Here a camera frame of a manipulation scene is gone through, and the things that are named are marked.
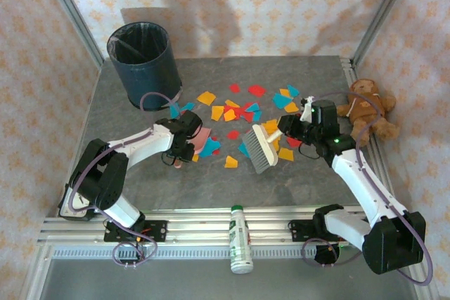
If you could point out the orange paper scrap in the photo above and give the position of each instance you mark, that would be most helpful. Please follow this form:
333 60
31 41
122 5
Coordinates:
206 98
195 157
217 113
276 143
270 126
231 162
285 154
292 107
284 93
229 115
232 104

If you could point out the blue paper scrap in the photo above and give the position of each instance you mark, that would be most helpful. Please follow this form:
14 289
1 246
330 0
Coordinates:
258 115
175 110
249 106
210 146
292 90
243 149
188 106
281 101

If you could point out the pink plastic dustpan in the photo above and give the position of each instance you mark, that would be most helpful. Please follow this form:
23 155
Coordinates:
202 136

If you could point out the white hand brush grey bristles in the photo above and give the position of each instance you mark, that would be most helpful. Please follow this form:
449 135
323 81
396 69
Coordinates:
265 145

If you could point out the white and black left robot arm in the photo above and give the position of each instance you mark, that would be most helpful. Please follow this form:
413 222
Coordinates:
140 145

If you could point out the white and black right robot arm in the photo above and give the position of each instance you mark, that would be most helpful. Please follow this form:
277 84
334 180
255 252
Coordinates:
365 187

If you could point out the grey crumpled plastic strip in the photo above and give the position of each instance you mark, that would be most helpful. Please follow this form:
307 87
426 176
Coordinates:
176 95

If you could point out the brown teddy bear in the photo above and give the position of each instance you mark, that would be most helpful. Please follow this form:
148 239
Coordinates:
365 107

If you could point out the dark blue round trash bin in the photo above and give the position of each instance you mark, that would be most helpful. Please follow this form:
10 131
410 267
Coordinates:
151 78

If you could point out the small red paper scrap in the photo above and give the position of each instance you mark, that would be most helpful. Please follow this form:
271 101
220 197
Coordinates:
234 88

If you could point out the ribbed aluminium strip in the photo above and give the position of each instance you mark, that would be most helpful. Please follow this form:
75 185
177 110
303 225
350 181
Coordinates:
193 253

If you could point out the white bottle green cap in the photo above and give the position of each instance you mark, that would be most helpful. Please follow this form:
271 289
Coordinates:
240 240

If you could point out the clear plastic bin liner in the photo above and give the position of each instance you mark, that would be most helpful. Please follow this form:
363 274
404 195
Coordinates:
140 33

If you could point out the black alarm clock white face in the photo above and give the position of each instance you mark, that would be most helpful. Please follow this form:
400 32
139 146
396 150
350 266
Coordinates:
67 210

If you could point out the aluminium table side rail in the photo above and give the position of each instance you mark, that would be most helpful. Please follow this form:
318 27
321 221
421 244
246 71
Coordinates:
348 65

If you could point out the long aluminium frame rail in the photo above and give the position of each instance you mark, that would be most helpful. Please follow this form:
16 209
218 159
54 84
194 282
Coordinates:
197 226

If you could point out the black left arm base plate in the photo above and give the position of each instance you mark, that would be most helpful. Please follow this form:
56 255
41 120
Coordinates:
158 231

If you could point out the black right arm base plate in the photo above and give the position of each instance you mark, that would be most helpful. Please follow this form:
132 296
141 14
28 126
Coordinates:
299 229

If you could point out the aluminium frame post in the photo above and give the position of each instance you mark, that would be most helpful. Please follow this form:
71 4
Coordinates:
383 12
72 12

